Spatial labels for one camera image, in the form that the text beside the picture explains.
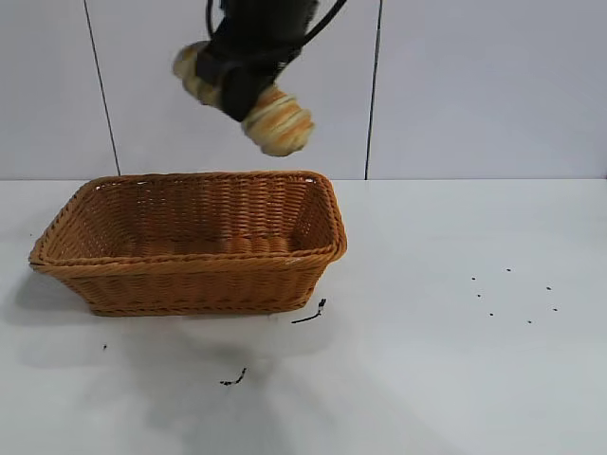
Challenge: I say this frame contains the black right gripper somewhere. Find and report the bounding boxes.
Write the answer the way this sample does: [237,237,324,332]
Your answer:
[195,0,320,122]

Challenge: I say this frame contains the long striped bread loaf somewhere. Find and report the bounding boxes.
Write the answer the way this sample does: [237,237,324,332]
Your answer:
[171,41,316,157]

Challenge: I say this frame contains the brown woven wicker basket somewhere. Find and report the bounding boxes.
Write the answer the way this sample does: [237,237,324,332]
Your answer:
[28,170,349,318]

